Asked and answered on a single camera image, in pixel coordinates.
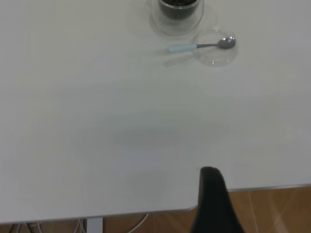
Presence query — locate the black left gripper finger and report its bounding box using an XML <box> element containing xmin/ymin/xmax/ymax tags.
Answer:
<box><xmin>190</xmin><ymin>166</ymin><xmax>245</xmax><ymax>233</ymax></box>

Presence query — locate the metal spoon pale blue handle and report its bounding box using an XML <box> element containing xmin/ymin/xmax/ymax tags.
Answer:
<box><xmin>167</xmin><ymin>34</ymin><xmax>237</xmax><ymax>53</ymax></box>

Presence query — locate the clear round glass lid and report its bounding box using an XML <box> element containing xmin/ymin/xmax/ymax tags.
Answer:
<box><xmin>192</xmin><ymin>28</ymin><xmax>239</xmax><ymax>67</ymax></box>

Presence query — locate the white table leg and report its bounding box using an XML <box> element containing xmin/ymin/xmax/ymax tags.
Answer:
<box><xmin>86</xmin><ymin>217</ymin><xmax>104</xmax><ymax>233</ymax></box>

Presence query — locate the white cable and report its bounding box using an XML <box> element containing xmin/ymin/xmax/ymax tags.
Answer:
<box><xmin>72</xmin><ymin>218</ymin><xmax>87</xmax><ymax>233</ymax></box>
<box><xmin>127</xmin><ymin>213</ymin><xmax>149</xmax><ymax>233</ymax></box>

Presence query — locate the double-wall clear glass jar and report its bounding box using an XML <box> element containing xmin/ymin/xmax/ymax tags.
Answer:
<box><xmin>145</xmin><ymin>0</ymin><xmax>205</xmax><ymax>36</ymax></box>

